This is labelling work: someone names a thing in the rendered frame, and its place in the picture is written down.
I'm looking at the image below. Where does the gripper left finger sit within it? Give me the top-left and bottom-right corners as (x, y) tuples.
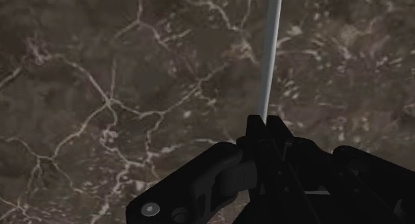
(125, 114), (274, 224)

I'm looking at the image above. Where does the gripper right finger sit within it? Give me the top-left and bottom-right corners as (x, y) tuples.
(266, 114), (415, 224)

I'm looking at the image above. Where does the thin pale grey strip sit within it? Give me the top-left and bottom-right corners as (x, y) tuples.
(258, 0), (284, 124)

